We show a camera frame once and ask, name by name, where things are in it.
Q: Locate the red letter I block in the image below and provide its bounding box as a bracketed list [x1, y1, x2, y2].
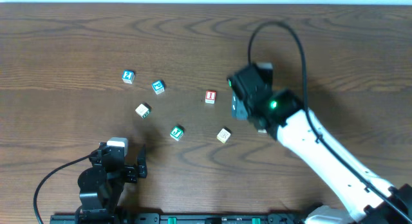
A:
[205, 90, 216, 104]

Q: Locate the red letter A block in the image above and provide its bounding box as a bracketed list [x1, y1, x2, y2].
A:
[257, 129, 267, 134]

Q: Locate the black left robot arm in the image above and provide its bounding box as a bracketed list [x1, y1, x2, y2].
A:
[75, 142, 147, 224]

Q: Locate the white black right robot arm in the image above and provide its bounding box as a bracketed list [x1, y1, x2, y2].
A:
[227, 64, 411, 223]

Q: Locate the plain yellow wooden block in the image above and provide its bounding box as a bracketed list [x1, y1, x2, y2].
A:
[216, 128, 231, 144]

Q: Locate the green letter J block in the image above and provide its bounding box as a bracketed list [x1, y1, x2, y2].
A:
[170, 126, 184, 141]

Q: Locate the green letter R block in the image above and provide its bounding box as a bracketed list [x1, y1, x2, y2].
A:
[135, 103, 151, 118]

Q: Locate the blue letter P block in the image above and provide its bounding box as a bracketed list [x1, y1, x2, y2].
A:
[151, 80, 165, 95]

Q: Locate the blue number 2 block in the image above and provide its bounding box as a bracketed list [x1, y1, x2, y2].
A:
[122, 70, 135, 84]

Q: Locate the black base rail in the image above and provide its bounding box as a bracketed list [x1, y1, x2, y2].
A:
[50, 213, 304, 224]

